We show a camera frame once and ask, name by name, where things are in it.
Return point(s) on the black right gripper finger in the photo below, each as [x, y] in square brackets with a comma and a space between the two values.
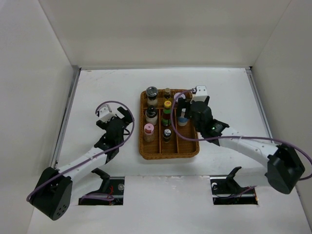
[188, 111]
[181, 106]

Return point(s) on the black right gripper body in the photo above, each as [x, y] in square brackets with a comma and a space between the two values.
[198, 128]

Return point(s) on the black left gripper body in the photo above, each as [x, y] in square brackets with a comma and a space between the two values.
[102, 124]

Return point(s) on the white lid red label jar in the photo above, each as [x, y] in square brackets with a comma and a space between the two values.
[176, 99]

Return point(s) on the blue label salt shaker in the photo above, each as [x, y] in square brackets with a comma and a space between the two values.
[182, 120]

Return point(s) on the yellow label oil bottle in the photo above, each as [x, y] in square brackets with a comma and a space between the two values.
[167, 93]

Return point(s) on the green label sauce bottle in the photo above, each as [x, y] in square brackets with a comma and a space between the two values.
[166, 120]

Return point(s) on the black top salt grinder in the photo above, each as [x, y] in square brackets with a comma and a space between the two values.
[151, 115]

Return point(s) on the pink cap spice jar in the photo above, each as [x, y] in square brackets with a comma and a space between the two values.
[148, 135]

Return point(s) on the black cap spice grinder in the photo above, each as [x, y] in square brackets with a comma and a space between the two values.
[167, 133]

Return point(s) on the clear lid salt grinder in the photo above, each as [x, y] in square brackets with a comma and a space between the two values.
[152, 94]

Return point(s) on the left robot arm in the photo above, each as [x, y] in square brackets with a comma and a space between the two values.
[53, 191]

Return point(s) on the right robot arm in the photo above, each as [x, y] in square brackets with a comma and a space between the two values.
[281, 166]

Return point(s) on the brown wicker tray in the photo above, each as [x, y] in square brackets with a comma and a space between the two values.
[176, 147]

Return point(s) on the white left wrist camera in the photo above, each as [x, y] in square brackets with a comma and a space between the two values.
[104, 113]

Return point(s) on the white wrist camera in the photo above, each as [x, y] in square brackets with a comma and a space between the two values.
[104, 113]
[199, 93]

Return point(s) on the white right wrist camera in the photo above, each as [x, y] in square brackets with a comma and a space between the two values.
[199, 93]

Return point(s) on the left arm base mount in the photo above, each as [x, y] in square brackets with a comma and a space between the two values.
[110, 192]

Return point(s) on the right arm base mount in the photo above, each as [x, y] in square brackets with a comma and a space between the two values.
[226, 191]

